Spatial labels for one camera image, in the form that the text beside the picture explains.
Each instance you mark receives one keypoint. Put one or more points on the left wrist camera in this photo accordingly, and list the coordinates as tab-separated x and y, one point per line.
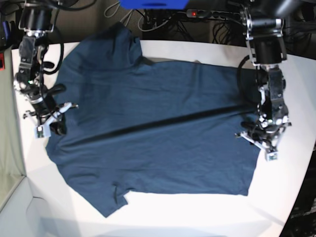
272	155

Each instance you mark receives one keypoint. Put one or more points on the blue plastic box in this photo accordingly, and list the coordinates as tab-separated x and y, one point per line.
154	4

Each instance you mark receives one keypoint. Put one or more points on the blue handled tool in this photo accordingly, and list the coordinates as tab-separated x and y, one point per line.
7	30

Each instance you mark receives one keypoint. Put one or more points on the red box at left edge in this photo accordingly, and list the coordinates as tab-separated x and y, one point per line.
2	62

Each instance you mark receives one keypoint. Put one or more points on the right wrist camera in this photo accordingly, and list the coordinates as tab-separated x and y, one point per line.
42	131

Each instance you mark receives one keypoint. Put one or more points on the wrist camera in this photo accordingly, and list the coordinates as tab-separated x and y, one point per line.
42	131
272	155

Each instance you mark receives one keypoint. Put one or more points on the white bin at left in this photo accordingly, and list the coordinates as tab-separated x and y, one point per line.
19	216

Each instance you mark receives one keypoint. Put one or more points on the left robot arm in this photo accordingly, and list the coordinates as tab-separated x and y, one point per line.
262	22

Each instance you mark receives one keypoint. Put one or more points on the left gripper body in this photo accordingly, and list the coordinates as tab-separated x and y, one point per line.
266	139

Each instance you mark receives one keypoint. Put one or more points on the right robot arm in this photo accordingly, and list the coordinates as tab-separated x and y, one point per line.
37	21

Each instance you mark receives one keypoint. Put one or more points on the black power strip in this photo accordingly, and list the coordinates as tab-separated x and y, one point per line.
203	14

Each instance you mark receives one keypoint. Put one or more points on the dark blue t-shirt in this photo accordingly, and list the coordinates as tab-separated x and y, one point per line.
151	127

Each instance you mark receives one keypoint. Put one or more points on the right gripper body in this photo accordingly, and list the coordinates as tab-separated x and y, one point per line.
52	116

